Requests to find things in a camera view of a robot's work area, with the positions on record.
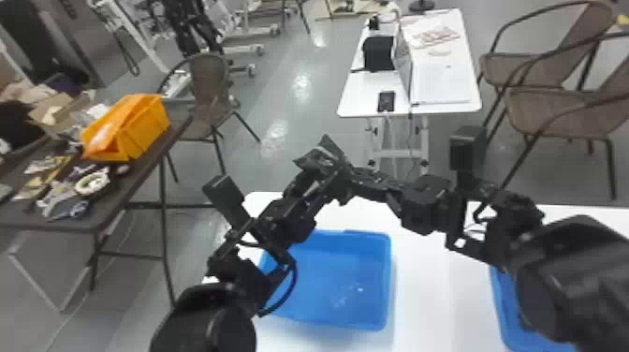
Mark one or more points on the orange bin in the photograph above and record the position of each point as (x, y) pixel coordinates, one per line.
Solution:
(125, 128)

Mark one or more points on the silver laptop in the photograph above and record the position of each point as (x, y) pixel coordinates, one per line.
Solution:
(437, 73)

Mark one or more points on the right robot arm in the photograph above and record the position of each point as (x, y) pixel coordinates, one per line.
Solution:
(575, 285)

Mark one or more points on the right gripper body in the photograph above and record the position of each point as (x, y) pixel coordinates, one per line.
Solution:
(432, 204)

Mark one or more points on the dark side table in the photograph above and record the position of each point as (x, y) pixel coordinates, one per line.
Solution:
(98, 216)

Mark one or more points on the black part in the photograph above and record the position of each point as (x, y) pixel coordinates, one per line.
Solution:
(322, 155)

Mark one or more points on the white tape roll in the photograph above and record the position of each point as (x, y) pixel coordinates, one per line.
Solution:
(92, 183)

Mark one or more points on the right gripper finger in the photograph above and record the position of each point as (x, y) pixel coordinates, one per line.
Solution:
(373, 179)
(397, 202)

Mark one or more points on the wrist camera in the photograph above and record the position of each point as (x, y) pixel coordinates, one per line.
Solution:
(227, 199)
(467, 147)

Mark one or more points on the black phone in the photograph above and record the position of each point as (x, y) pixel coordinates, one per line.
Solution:
(386, 101)

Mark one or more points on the brown chair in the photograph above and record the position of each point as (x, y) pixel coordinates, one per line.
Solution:
(209, 93)
(550, 64)
(560, 113)

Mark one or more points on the blue tray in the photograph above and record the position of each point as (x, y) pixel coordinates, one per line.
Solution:
(503, 314)
(344, 280)

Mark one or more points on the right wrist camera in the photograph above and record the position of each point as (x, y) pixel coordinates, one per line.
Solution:
(467, 147)

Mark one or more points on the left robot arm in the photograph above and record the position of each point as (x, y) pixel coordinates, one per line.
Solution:
(211, 319)

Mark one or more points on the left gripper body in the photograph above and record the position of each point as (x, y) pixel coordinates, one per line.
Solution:
(287, 218)

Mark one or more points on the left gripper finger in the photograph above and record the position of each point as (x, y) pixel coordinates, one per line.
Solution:
(338, 187)
(304, 186)

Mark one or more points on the black box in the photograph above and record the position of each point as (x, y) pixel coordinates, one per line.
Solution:
(378, 53)

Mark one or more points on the white side table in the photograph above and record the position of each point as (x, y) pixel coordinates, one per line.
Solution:
(363, 93)

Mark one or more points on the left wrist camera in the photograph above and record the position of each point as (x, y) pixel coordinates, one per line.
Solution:
(227, 199)

